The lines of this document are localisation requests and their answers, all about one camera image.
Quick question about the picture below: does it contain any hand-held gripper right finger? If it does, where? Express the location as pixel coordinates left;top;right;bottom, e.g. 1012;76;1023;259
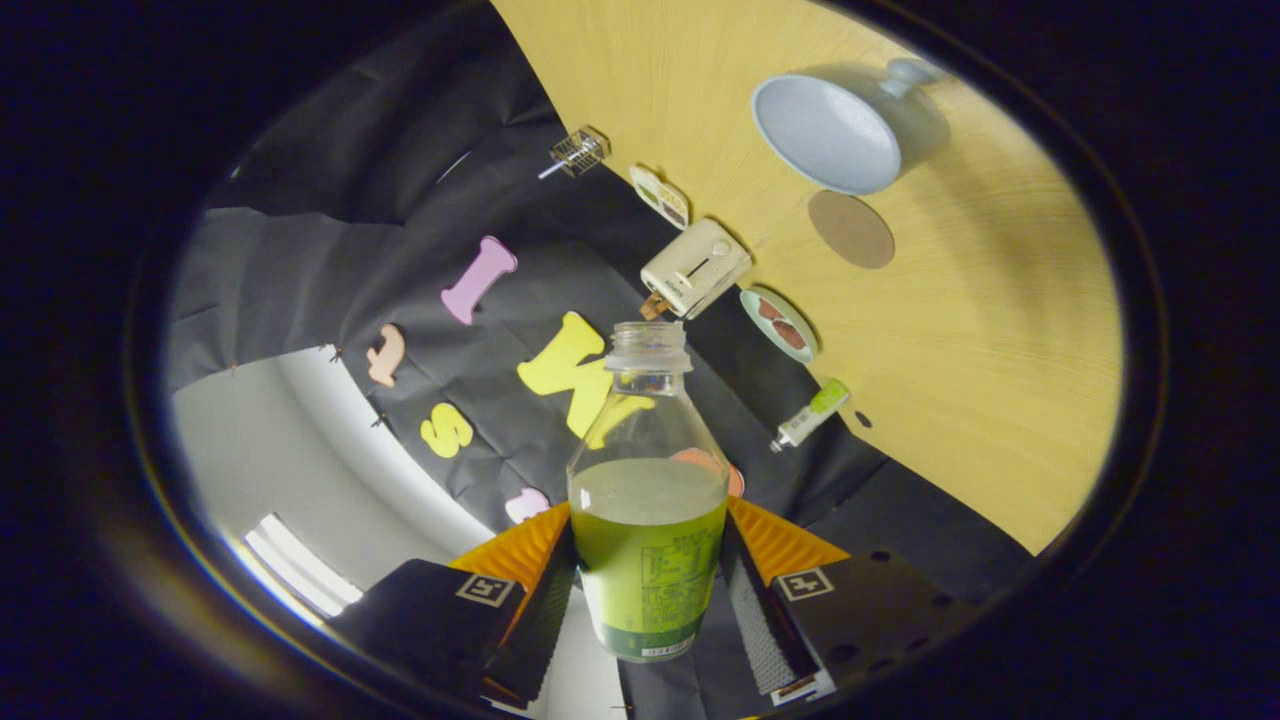
720;497;979;707

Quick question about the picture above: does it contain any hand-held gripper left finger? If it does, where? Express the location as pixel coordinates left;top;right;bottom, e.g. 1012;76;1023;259
325;500;579;713

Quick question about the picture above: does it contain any clear juice bottle green label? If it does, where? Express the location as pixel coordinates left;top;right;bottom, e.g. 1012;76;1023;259
566;320;731;663

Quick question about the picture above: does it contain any brown round coaster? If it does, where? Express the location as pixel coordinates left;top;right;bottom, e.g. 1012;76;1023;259
807;190;896;270

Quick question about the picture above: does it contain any pale grey cup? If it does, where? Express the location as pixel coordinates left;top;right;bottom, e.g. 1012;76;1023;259
751;57;951;197

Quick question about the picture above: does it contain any slim white green bottle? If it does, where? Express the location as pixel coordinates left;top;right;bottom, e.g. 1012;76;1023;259
768;378;852;454

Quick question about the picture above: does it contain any ceiling light panel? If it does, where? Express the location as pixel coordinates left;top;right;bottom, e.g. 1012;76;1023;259
243;513;364;619

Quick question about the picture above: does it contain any pale green plate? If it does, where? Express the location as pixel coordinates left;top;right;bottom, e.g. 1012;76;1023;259
739;287;819;365

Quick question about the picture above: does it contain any wooden table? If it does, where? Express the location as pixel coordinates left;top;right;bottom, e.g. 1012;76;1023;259
490;0;1126;556

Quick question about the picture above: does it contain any white toaster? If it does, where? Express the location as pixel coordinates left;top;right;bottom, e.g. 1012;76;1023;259
640;218;753;321

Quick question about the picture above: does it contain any white divided snack dish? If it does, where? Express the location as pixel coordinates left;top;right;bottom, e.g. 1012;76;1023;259
628;164;691;231

